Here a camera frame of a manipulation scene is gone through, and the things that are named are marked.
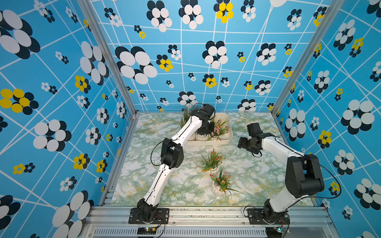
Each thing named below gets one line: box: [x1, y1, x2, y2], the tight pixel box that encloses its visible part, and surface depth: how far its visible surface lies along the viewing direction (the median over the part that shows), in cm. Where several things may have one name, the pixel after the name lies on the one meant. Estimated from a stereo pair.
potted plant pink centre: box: [206, 114, 231, 142], surface depth 90 cm
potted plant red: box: [190, 131, 210, 141], surface depth 98 cm
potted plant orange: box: [197, 147, 227, 175], surface depth 83 cm
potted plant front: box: [209, 168, 240, 201], surface depth 75 cm
